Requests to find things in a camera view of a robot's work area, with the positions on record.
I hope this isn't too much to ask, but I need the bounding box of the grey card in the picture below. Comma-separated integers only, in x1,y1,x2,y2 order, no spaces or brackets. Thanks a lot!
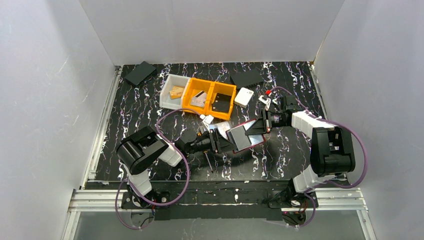
227,125,252,152

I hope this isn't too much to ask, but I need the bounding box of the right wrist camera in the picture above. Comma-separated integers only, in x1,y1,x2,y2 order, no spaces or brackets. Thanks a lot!
258,90,272,111

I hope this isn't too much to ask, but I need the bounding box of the gold card in white bin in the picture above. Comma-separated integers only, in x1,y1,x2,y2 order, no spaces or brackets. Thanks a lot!
170,85,185,95

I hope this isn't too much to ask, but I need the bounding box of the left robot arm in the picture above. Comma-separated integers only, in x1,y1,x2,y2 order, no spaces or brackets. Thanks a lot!
115,126,236,198

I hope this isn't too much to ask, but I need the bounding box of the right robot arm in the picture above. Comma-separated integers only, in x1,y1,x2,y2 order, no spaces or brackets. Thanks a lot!
246,95,356,199

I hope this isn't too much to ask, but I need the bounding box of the black flat box right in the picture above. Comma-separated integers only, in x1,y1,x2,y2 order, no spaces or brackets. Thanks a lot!
230,69,264,90

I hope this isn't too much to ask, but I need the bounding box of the black flat box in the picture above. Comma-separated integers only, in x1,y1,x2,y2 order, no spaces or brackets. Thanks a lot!
124,61,157,87
230,69,264,90

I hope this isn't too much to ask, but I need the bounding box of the black yellow screwdriver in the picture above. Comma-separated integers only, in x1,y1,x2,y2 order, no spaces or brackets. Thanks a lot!
196,132,214,173

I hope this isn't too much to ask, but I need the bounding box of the black flat box left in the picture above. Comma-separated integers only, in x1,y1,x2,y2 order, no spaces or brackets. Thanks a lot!
124,61,157,87

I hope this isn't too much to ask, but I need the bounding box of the yellow bin with silver card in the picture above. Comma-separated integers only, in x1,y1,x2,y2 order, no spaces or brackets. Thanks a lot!
182,78,212,115

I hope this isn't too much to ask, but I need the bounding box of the white small box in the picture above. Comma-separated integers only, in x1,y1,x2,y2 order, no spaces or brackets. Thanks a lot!
234,87,254,108

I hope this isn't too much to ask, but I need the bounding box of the aluminium table rail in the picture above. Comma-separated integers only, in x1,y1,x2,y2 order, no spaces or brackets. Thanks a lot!
61,65,123,240

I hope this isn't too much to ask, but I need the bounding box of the white plastic bin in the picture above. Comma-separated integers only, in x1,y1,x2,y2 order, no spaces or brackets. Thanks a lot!
159,74,191,110

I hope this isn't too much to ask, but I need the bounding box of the black card in bin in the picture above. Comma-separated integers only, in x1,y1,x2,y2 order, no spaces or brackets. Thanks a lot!
212,93,232,113

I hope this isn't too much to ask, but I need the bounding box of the yellow bin with black card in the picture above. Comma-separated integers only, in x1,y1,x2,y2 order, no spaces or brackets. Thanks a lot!
206,81,236,121

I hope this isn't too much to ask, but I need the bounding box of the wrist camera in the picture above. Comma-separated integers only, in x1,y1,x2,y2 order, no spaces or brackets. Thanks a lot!
258,90,272,111
200,114,214,129

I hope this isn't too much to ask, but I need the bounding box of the red card holder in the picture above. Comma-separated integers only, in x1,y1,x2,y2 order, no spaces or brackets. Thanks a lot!
226,119,265,153

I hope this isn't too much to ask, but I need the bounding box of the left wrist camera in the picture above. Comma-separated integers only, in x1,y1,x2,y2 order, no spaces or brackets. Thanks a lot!
200,114,214,129

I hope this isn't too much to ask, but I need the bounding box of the gold card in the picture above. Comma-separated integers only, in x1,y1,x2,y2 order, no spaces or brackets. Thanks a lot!
170,85,185,95
169,89,183,100

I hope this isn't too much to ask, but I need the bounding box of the silver VIP card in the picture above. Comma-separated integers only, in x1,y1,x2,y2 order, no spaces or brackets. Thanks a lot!
190,91,208,108

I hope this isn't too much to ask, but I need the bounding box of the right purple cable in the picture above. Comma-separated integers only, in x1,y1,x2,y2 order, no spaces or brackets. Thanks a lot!
269,86,369,229

